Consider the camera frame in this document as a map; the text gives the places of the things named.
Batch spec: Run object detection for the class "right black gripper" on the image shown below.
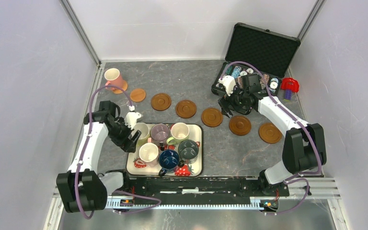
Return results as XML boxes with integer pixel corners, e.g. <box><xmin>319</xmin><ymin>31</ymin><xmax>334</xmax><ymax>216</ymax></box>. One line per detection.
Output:
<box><xmin>218</xmin><ymin>81</ymin><xmax>249</xmax><ymax>118</ymax></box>

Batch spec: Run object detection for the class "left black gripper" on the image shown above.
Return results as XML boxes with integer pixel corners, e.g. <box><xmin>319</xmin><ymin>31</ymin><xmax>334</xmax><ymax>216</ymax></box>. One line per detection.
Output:
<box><xmin>107</xmin><ymin>117</ymin><xmax>141</xmax><ymax>153</ymax></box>

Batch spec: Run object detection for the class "yellow mug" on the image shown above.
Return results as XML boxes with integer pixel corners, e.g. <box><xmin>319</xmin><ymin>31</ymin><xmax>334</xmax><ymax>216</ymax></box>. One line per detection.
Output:
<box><xmin>134</xmin><ymin>123</ymin><xmax>150</xmax><ymax>148</ymax></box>

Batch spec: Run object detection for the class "dark wooden coaster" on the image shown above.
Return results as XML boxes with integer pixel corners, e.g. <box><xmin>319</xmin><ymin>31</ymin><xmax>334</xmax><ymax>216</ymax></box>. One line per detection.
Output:
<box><xmin>258</xmin><ymin>123</ymin><xmax>282</xmax><ymax>144</ymax></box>
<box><xmin>229</xmin><ymin>115</ymin><xmax>252</xmax><ymax>136</ymax></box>
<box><xmin>175</xmin><ymin>100</ymin><xmax>197</xmax><ymax>119</ymax></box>
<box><xmin>201</xmin><ymin>107</ymin><xmax>223</xmax><ymax>127</ymax></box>
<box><xmin>150</xmin><ymin>93</ymin><xmax>172</xmax><ymax>111</ymax></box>

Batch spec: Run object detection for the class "small light wooden coaster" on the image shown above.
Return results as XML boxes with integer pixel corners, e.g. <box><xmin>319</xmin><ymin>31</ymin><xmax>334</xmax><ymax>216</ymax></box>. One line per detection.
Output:
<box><xmin>130</xmin><ymin>88</ymin><xmax>146</xmax><ymax>103</ymax></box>

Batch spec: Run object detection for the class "light cork coaster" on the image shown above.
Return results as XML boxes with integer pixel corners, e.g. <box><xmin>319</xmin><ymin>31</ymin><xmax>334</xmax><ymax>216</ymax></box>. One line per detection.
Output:
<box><xmin>112</xmin><ymin>80</ymin><xmax>128</xmax><ymax>94</ymax></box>

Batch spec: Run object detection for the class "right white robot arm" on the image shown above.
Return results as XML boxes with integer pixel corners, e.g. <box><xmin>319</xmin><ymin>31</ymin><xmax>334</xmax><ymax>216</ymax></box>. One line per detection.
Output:
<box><xmin>217</xmin><ymin>75</ymin><xmax>326</xmax><ymax>196</ymax></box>

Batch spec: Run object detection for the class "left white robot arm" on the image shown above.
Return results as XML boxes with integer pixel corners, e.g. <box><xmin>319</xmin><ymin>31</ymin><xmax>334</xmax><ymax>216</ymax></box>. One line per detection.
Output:
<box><xmin>56</xmin><ymin>101</ymin><xmax>143</xmax><ymax>213</ymax></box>

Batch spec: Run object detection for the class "pale pink mug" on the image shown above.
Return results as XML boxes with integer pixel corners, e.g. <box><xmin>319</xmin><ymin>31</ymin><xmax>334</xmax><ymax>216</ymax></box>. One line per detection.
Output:
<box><xmin>139</xmin><ymin>143</ymin><xmax>160</xmax><ymax>167</ymax></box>

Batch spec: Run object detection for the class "strawberry pattern tray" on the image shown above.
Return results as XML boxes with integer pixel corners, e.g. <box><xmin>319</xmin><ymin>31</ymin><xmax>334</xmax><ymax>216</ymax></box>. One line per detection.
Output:
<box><xmin>126</xmin><ymin>124</ymin><xmax>204</xmax><ymax>177</ymax></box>

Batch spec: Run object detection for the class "purple mug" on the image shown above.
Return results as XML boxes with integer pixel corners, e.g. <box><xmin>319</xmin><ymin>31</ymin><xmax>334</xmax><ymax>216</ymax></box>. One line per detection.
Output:
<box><xmin>150</xmin><ymin>124</ymin><xmax>170</xmax><ymax>145</ymax></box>

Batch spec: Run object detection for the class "dark blue mug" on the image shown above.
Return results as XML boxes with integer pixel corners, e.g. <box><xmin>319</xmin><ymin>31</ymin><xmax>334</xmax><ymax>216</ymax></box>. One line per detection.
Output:
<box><xmin>158</xmin><ymin>150</ymin><xmax>185</xmax><ymax>177</ymax></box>

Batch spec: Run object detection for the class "light green mug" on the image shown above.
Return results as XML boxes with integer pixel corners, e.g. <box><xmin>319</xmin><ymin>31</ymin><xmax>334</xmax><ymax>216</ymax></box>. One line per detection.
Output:
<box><xmin>166</xmin><ymin>123</ymin><xmax>190</xmax><ymax>145</ymax></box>

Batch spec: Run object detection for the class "grey mug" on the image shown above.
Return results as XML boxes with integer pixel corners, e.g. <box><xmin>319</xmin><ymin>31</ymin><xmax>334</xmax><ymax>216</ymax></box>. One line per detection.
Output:
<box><xmin>178</xmin><ymin>139</ymin><xmax>199</xmax><ymax>164</ymax></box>

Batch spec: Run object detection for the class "black poker chip case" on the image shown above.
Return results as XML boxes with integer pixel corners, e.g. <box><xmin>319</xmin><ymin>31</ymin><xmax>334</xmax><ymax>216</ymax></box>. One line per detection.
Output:
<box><xmin>211</xmin><ymin>23</ymin><xmax>301</xmax><ymax>96</ymax></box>

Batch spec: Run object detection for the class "red and purple toy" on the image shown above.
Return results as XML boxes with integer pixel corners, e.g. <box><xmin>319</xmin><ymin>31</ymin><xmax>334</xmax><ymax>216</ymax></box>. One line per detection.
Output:
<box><xmin>280</xmin><ymin>78</ymin><xmax>299</xmax><ymax>101</ymax></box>

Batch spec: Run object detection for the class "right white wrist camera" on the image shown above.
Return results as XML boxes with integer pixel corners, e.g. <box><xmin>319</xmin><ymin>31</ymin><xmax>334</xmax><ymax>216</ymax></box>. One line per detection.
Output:
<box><xmin>218</xmin><ymin>75</ymin><xmax>236</xmax><ymax>96</ymax></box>

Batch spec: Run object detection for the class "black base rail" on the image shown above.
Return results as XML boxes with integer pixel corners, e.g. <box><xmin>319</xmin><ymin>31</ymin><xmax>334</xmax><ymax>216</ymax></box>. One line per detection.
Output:
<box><xmin>120</xmin><ymin>176</ymin><xmax>290</xmax><ymax>205</ymax></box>

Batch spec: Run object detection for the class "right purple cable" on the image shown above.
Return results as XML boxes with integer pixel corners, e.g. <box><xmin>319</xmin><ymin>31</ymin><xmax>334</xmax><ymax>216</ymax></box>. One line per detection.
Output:
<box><xmin>219</xmin><ymin>61</ymin><xmax>323</xmax><ymax>217</ymax></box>

